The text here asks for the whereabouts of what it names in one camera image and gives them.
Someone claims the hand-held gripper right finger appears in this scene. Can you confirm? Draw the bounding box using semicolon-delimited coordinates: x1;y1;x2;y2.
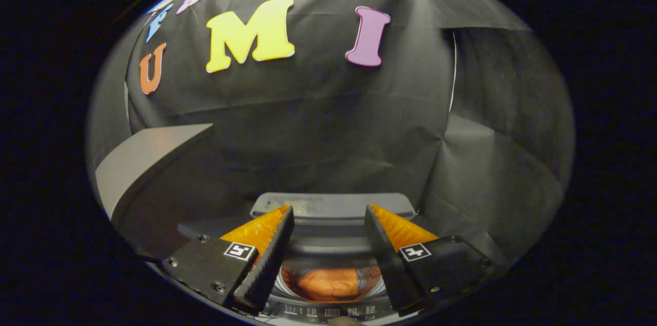
363;203;496;317

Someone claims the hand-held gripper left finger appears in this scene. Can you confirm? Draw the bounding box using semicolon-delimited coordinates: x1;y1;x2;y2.
162;205;296;315

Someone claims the orange polo shirt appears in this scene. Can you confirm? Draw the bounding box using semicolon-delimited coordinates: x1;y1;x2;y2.
295;267;363;301

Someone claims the grey washing machine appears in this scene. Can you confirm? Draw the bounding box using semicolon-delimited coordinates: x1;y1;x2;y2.
177;193;419;324

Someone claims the beige cabinet with dark top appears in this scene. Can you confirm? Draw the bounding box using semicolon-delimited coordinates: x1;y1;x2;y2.
95;123;257;261

